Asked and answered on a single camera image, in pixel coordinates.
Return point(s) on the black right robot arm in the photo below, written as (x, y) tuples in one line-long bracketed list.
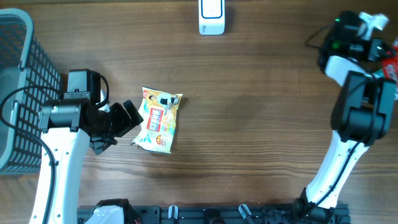
[(362, 113)]

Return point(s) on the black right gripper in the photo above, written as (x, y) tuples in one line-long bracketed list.
[(373, 54)]

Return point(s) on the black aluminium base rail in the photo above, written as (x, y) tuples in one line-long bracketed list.
[(276, 213)]

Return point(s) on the white barcode scanner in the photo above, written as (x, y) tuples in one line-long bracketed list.
[(211, 17)]

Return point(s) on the grey plastic shopping basket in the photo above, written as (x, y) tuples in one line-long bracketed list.
[(28, 78)]

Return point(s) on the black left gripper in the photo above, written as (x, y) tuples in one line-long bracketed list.
[(98, 144)]

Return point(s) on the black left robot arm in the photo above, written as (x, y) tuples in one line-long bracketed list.
[(79, 120)]

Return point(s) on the green packet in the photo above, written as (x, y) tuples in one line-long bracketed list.
[(379, 73)]

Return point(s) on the yellow wet wipes pack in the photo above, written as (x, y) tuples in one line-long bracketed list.
[(159, 111)]

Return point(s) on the red snack bag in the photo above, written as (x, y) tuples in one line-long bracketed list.
[(389, 65)]

